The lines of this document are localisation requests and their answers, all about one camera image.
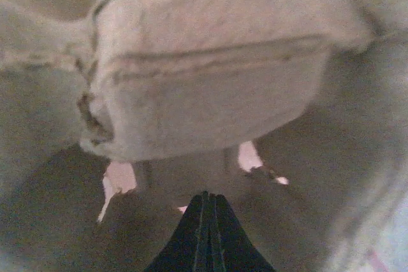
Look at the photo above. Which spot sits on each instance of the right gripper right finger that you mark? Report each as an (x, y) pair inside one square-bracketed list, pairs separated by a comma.
[(231, 249)]

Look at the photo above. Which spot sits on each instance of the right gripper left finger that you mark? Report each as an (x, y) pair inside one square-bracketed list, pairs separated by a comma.
[(188, 246)]

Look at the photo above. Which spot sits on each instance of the cake print paper bag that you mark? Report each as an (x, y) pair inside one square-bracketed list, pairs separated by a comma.
[(313, 194)]

